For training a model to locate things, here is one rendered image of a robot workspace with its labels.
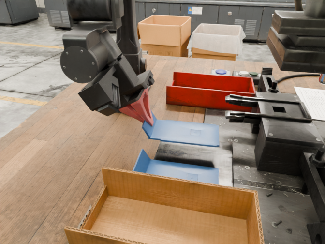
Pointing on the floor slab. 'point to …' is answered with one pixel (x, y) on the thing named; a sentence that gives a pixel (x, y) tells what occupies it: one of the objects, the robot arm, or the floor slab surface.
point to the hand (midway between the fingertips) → (149, 121)
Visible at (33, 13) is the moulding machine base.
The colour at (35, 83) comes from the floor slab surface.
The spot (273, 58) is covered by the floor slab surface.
